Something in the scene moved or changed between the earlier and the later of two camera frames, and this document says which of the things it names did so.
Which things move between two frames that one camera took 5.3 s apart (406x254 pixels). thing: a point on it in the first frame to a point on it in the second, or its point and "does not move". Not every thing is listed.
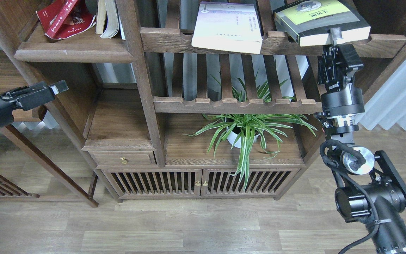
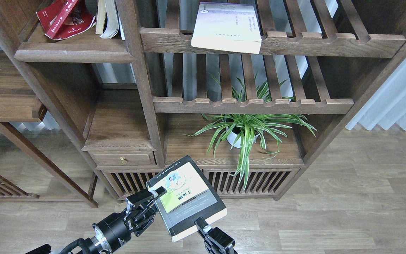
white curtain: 403,99 does not move
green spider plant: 242,130 does not move
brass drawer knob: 123,160 does not move
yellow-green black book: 311,21 to 189,197
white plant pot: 232,137 does not move
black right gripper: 335,69 to 216,241
